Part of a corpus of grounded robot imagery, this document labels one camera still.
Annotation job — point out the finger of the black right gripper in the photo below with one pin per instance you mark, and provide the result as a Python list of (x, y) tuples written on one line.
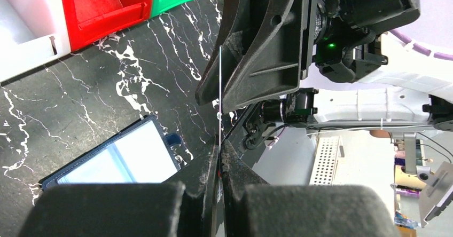
[(239, 28), (261, 44)]

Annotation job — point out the grey card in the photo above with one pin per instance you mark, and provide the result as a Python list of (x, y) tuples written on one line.
[(221, 229)]

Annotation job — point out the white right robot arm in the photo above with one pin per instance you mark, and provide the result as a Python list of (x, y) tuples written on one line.
[(410, 94)]

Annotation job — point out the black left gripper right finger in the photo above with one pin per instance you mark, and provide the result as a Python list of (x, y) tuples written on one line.
[(253, 207)]

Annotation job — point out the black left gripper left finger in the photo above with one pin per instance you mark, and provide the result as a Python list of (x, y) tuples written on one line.
[(183, 205)]

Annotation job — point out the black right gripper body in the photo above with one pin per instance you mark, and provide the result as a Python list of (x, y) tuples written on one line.
[(341, 36)]

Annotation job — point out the white plastic bin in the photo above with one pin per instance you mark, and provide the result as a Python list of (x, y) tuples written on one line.
[(33, 33)]

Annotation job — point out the blue card holder wallet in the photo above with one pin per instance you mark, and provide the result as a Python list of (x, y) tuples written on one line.
[(140, 153)]

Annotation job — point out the red plastic bin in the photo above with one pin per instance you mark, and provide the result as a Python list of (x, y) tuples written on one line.
[(91, 20)]

